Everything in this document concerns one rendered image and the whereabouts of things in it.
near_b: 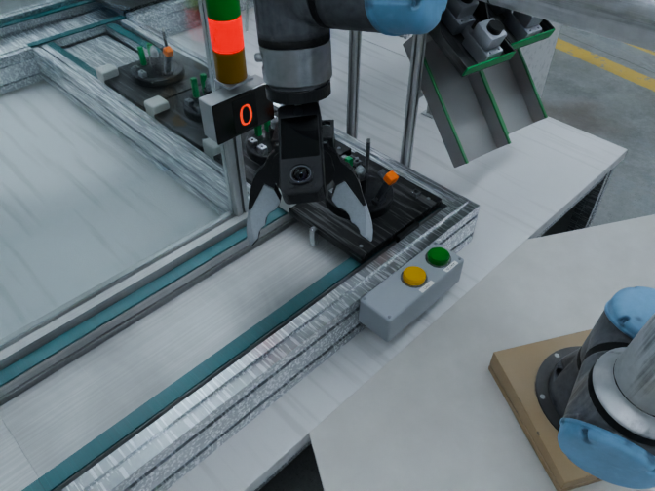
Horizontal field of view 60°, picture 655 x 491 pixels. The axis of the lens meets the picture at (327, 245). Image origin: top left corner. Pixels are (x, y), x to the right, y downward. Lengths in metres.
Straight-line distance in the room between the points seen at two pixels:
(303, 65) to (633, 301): 0.53
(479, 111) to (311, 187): 0.80
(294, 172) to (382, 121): 1.06
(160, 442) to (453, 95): 0.89
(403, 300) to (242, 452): 0.36
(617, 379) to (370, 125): 1.07
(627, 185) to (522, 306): 2.04
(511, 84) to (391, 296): 0.65
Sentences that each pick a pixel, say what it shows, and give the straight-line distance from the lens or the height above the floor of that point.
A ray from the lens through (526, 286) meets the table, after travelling 1.20.
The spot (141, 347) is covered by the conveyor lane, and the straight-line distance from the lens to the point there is 1.02.
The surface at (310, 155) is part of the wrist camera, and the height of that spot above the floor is 1.36.
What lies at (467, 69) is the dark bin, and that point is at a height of 1.21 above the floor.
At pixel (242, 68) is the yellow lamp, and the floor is 1.28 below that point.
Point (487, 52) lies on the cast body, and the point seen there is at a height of 1.22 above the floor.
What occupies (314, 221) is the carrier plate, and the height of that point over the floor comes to 0.97.
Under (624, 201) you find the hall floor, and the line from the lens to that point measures 3.04.
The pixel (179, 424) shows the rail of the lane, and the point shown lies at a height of 0.96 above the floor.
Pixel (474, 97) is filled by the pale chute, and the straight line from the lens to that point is 1.32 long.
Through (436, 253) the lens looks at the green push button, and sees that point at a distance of 1.06.
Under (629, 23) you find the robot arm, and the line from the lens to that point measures 0.61.
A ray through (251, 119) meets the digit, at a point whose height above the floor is 1.19.
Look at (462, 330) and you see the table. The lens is 1.09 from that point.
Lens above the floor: 1.70
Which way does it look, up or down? 44 degrees down
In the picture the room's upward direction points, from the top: straight up
